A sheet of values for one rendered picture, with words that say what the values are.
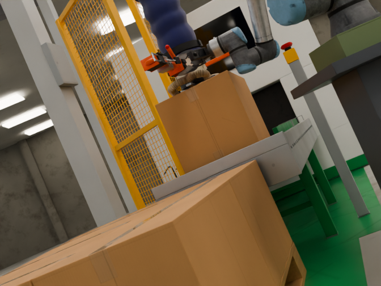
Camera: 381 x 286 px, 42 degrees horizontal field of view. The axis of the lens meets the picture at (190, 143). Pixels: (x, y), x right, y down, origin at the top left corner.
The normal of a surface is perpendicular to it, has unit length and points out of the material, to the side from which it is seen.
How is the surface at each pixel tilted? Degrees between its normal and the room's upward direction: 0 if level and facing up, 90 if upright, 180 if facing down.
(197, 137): 90
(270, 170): 90
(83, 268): 90
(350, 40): 90
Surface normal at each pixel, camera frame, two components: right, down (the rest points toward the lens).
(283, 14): -0.84, 0.44
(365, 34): 0.06, -0.07
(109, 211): -0.28, 0.08
